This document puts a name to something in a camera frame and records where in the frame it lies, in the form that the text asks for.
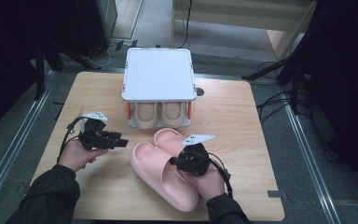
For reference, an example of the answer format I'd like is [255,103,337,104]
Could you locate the cream clog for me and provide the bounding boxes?
[132,102,160,130]
[159,102,188,129]

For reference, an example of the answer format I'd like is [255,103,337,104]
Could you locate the person's right hand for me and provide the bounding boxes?
[195,160,227,202]

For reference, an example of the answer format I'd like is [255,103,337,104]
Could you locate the metal floor rail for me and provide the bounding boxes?
[283,104,343,224]
[0,70,56,213]

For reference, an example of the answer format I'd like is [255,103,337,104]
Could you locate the right hand-held gripper cable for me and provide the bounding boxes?
[206,151,234,199]

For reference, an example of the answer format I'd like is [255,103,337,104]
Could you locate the white floor cable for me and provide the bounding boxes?
[87,46,116,68]

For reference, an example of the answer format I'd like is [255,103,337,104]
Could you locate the left hand-held gripper cable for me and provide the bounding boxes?
[56,116,86,164]

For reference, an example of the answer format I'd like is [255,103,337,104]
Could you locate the black cabinet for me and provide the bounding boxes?
[74,0,119,59]

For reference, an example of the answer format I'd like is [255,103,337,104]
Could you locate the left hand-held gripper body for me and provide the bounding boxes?
[77,111,116,152]

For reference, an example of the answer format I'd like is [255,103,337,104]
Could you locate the black hanging cable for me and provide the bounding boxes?
[172,0,194,50]

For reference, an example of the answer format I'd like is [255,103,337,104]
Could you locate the pink slipper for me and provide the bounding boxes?
[153,128,203,190]
[130,141,200,213]

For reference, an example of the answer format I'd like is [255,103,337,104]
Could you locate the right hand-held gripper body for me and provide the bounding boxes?
[180,133,216,176]

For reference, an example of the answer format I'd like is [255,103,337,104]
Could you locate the black floor cables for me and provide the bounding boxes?
[255,60,309,123]

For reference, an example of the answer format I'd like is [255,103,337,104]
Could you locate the black curtain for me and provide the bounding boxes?
[0,0,78,141]
[304,0,358,206]

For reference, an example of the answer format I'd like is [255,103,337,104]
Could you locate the person's left hand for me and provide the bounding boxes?
[57,137,110,174]

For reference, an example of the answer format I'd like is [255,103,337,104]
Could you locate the hand-held gripper cable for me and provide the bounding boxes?
[206,151,234,199]
[56,116,86,164]

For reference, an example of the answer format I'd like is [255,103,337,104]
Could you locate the beige wooden furniture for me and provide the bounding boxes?
[171,0,320,60]

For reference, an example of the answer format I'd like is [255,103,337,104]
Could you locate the white and orange shoe rack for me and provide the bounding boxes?
[120,47,199,130]

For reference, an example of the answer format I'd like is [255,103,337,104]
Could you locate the black tripod stand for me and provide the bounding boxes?
[32,36,102,101]
[241,46,311,115]

